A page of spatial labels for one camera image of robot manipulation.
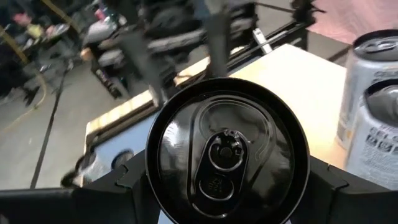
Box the white Celsius beverage can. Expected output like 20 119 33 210
60 152 103 189
111 149 135 170
344 79 398 191
144 77 311 224

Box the silver mounting plate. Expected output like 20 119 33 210
252 27 272 54

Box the blue table mat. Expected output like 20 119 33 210
90 111 175 224

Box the wooden shelf board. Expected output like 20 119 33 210
228 43 351 170

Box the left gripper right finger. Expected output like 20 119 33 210
292 157 349 224

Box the white Celsius can yellow band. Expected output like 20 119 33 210
336 29 398 150

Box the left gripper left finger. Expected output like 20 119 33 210
73 151 147 224

